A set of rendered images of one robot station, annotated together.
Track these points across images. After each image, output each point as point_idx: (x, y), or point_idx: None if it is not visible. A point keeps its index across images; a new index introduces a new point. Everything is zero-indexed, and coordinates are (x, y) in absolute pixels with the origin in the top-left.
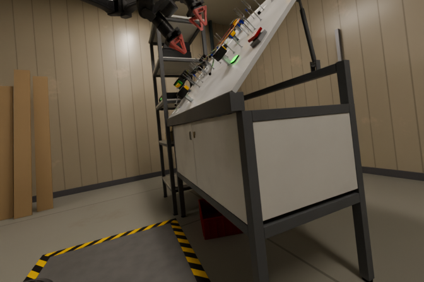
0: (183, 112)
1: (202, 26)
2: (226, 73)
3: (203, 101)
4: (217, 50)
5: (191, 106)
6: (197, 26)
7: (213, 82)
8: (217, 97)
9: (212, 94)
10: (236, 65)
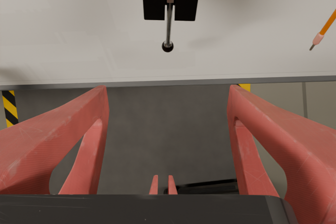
0: (3, 90)
1: (98, 96)
2: (234, 1)
3: (187, 77)
4: None
5: (64, 79)
6: (99, 167)
7: (129, 16)
8: (302, 81)
9: (241, 68)
10: None
